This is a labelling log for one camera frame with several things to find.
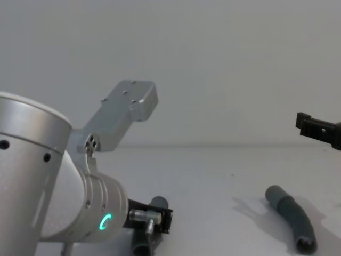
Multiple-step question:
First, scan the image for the dark cable with silver plug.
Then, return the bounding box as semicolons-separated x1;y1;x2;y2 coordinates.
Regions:
128;209;163;256

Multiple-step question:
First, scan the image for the curved grey rubber tube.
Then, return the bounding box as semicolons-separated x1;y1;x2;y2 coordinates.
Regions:
264;185;319;254

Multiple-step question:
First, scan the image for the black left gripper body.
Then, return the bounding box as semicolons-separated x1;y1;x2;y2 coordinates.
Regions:
121;198;174;235

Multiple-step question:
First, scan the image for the straight grey rubber tube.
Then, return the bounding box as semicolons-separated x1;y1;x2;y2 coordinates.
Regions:
132;196;169;256

